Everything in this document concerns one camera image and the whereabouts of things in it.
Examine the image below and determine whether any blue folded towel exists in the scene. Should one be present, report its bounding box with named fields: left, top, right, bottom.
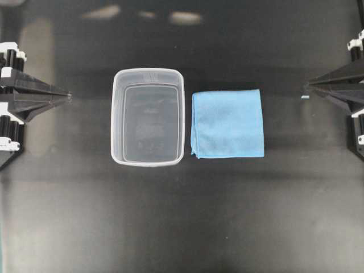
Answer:
left=191, top=89, right=264, bottom=159

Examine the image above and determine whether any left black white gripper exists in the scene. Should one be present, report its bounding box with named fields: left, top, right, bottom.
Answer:
left=1, top=42, right=72, bottom=169

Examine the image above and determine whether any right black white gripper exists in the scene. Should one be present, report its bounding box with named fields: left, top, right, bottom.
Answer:
left=305, top=28, right=364, bottom=159

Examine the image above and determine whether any clear plastic container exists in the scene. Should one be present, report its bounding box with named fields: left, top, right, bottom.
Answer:
left=110, top=68, right=185, bottom=167

